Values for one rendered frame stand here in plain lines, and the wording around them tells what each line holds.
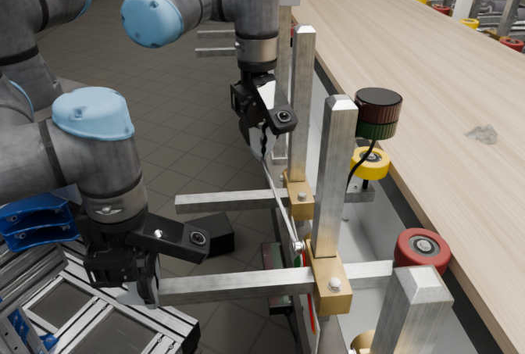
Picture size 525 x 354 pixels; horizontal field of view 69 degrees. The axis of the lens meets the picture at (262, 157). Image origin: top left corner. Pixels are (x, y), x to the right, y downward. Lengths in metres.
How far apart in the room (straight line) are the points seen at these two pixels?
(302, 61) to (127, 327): 1.03
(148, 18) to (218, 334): 1.26
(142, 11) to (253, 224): 1.52
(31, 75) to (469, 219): 0.80
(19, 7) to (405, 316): 0.72
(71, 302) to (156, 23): 1.17
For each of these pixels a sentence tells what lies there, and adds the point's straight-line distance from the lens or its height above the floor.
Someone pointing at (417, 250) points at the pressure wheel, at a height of 0.90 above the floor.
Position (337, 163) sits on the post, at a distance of 0.53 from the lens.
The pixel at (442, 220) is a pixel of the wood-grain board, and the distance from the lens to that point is 0.73.
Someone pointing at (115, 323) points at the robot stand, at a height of 0.21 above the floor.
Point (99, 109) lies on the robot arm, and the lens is 0.43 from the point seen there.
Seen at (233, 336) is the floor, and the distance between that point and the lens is 1.58.
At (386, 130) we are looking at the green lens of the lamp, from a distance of 0.51.
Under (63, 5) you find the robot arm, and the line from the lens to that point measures 0.86.
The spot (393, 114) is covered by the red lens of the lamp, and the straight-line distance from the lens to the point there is 0.50.
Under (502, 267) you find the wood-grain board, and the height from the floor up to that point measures 0.90.
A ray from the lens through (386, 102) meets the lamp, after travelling 0.50.
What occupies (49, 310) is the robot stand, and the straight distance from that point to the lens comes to 1.56.
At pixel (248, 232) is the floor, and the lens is 1.91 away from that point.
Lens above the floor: 1.35
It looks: 34 degrees down
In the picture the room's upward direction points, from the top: straight up
